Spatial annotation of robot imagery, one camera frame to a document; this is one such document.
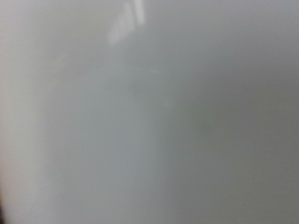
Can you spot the white mug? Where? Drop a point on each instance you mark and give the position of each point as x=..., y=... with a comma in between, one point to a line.
x=149, y=112

